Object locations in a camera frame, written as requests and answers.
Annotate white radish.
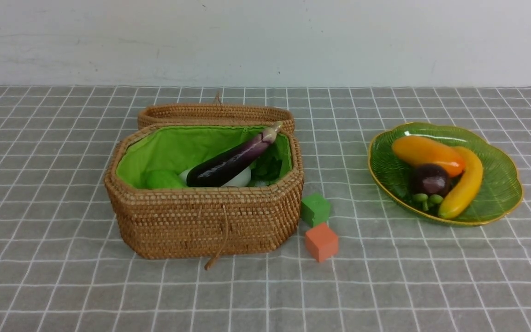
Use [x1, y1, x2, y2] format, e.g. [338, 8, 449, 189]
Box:
[179, 167, 252, 187]

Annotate purple eggplant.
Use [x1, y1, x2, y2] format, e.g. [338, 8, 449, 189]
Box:
[186, 121, 283, 187]

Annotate green pepper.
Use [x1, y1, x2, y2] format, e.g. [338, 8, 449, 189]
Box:
[143, 169, 187, 190]

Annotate orange yellow mango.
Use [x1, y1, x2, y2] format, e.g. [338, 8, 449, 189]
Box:
[391, 135, 466, 178]

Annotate dark purple mangosteen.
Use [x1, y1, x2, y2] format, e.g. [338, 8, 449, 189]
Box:
[409, 163, 452, 213]

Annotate yellow banana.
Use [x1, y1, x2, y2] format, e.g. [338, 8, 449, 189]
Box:
[437, 146, 484, 220]

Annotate green leafy vegetable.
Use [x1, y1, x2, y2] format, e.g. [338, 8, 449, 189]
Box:
[248, 147, 282, 187]

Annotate green foam cube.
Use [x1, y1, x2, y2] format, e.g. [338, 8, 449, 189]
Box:
[301, 193, 331, 228]

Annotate woven wicker basket lid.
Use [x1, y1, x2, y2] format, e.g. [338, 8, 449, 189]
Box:
[137, 96, 295, 134]

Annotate orange foam cube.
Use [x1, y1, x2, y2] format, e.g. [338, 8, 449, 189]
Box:
[305, 223, 339, 262]

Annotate woven wicker basket green lining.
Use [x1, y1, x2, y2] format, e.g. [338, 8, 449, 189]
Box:
[104, 123, 305, 270]

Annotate green glass leaf plate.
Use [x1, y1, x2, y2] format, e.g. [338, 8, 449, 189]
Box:
[367, 122, 524, 226]

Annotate grey grid tablecloth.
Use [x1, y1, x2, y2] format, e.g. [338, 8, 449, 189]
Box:
[0, 86, 531, 332]

